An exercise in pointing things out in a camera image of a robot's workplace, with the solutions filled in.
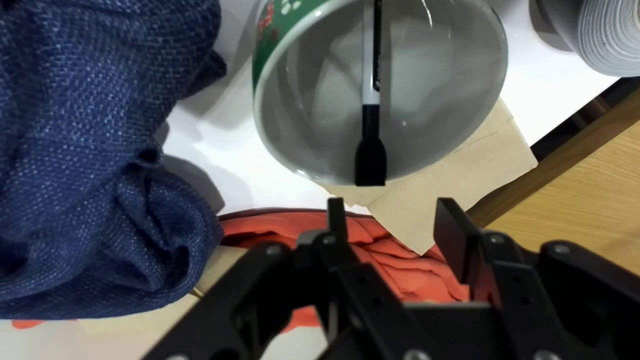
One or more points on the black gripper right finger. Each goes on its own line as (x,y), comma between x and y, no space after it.
(454,234)

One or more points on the navy blue cloth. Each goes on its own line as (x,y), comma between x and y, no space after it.
(95,219)

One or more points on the red orange cloth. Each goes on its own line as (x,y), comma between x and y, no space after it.
(410,277)

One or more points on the brown paper piece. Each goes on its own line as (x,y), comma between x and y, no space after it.
(491,158)

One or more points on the light wooden desk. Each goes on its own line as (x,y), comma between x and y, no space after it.
(586,190)

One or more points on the white green mug cup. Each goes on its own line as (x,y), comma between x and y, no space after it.
(443,66)

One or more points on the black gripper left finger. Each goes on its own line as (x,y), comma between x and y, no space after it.
(336,223)

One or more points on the black white marker pen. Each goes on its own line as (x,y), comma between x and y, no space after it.
(370,153)

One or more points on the grey duct tape roll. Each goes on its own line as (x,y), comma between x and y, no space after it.
(604,34)

